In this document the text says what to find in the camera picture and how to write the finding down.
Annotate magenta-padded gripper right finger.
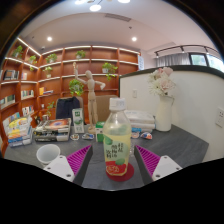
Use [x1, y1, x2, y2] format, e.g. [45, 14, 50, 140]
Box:
[133, 144, 183, 187]

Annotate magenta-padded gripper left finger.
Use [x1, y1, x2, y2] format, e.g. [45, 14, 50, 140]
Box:
[43, 144, 94, 187]

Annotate clear drink bottle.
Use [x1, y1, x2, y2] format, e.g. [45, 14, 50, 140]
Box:
[102, 97, 133, 178]

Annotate white mug, triangle pattern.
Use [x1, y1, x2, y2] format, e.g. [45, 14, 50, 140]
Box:
[35, 143, 62, 168]

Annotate flat round red coaster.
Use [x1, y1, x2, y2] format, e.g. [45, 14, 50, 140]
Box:
[105, 162, 135, 183]

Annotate stack of dark books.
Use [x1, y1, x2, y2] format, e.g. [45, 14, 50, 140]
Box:
[33, 117, 72, 143]

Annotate green and white carton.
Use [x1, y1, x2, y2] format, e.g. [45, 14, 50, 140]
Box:
[71, 107, 85, 134]

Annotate small green box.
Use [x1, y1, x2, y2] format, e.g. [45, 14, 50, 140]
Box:
[95, 121, 106, 144]

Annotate white vase with flowers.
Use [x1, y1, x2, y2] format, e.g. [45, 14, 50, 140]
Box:
[147, 66, 177, 133]

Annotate stack of white books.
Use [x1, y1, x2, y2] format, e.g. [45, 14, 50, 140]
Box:
[123, 109, 156, 133]

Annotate stack of colourful books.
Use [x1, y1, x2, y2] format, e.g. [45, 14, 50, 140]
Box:
[7, 114, 34, 148]

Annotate white desk partition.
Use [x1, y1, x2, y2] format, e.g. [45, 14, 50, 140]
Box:
[118, 64, 224, 164]

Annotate tan chair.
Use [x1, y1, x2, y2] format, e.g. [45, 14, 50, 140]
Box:
[94, 94, 119, 124]

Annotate wooden artist mannequin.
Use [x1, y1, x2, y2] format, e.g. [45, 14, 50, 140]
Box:
[72, 61, 107, 132]

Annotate grey window curtain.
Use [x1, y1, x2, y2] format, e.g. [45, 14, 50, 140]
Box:
[154, 52, 192, 69]

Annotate window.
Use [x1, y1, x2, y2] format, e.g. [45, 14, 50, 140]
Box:
[189, 53, 224, 73]

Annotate ceiling air vent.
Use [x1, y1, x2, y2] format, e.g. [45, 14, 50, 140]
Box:
[104, 12, 132, 23]

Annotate branched ceiling lamp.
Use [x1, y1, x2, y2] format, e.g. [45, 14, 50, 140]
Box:
[74, 0, 132, 13]

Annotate wooden wall shelf unit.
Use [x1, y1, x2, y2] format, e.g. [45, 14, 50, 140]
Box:
[0, 36, 141, 148]

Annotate black track light rail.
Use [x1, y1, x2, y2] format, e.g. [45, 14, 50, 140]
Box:
[153, 44, 221, 59]

